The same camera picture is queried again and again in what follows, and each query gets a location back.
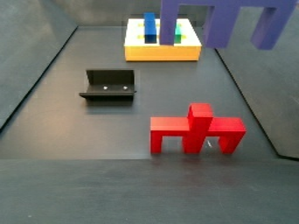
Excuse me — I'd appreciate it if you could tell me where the purple three-legged block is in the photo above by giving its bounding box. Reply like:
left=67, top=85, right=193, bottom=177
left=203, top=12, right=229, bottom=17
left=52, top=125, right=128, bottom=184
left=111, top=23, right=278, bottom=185
left=161, top=0, right=298, bottom=50

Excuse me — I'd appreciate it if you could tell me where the yellow slotted base board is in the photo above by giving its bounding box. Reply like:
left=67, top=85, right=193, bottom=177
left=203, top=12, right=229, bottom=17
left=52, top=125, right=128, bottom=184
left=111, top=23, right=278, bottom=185
left=124, top=18, right=202, bottom=61

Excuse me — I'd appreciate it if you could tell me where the red three-legged block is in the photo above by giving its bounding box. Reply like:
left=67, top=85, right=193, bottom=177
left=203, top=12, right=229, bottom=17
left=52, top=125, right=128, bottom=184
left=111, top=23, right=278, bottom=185
left=150, top=103, right=247, bottom=154

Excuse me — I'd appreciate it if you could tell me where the green rectangular block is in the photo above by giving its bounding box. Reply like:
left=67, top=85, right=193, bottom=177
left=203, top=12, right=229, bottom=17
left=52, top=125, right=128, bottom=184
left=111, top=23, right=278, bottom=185
left=174, top=23, right=183, bottom=44

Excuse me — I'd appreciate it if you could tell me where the blue rectangular block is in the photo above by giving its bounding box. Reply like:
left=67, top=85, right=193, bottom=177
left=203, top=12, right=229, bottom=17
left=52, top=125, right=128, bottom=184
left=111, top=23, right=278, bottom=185
left=144, top=12, right=157, bottom=44

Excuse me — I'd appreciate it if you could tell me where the black angle bracket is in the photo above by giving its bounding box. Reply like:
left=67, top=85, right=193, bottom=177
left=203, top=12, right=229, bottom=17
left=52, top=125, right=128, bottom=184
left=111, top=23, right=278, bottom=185
left=79, top=69, right=136, bottom=100

